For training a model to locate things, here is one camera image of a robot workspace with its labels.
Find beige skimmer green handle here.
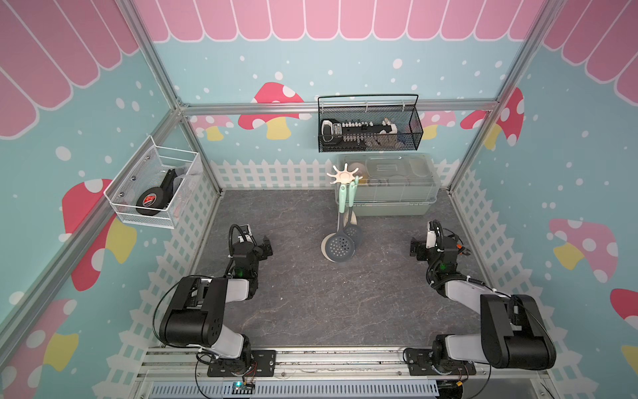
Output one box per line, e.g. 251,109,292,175
339,197,348,234

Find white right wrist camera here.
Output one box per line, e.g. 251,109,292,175
425,229,439,249

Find green storage box clear lid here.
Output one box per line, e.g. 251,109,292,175
337,153,441,217

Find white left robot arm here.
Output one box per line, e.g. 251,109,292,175
151,224,273,377

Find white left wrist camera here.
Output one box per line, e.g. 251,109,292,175
238,225,258,246

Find black wire wall basket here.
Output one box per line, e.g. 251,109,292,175
317,94,424,153

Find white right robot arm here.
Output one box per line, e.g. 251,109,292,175
405,219,558,377

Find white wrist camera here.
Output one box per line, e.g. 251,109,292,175
425,229,439,249
238,225,258,246

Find black red tape measure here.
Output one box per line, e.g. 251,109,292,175
136,169,177,216

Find grey slotted skimmer green handle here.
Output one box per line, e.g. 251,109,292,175
323,184,355,263

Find beige utensil rack stand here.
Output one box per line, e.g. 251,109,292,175
321,164,359,263

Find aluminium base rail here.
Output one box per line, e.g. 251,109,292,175
129,347,559,398

